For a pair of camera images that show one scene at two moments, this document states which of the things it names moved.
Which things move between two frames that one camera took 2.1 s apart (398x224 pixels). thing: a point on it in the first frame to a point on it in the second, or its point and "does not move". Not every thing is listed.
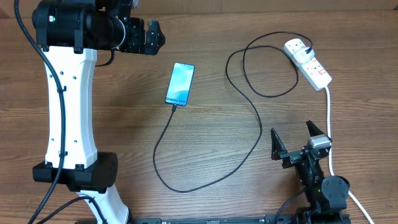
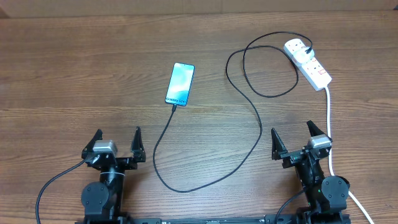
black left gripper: (138, 45) to (138, 156)
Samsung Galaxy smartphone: (180, 84) does not move
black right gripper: (279, 152) does not move
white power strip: (311, 70) does not move
